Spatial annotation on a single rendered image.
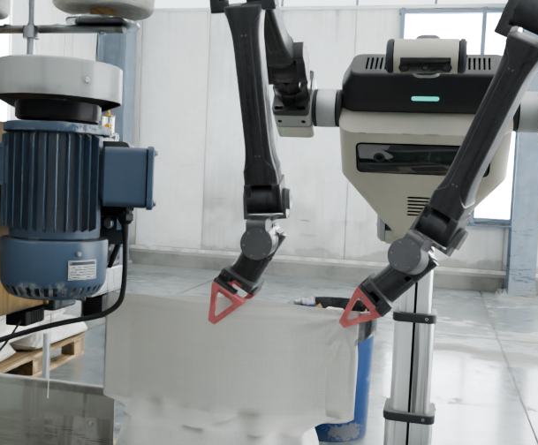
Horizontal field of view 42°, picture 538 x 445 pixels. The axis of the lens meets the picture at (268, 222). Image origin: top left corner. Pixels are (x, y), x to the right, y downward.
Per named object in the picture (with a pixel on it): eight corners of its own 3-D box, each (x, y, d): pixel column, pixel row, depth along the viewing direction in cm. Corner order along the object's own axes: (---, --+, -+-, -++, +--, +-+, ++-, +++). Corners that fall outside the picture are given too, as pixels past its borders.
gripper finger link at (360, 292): (327, 312, 126) (366, 279, 124) (333, 305, 133) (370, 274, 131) (352, 342, 125) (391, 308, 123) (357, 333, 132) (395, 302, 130)
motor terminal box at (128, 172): (152, 222, 111) (155, 148, 110) (155, 227, 101) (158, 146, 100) (98, 220, 109) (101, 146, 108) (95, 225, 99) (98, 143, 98)
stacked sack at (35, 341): (90, 335, 493) (91, 313, 492) (38, 357, 428) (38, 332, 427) (36, 329, 503) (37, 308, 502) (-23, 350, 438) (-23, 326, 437)
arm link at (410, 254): (470, 232, 123) (429, 207, 126) (459, 222, 112) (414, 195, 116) (433, 290, 124) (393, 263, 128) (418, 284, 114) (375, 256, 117)
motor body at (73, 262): (123, 290, 109) (129, 130, 108) (73, 306, 94) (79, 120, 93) (36, 282, 113) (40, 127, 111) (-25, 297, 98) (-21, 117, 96)
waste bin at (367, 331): (378, 418, 382) (385, 300, 378) (369, 452, 332) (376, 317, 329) (292, 407, 394) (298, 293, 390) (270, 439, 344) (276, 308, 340)
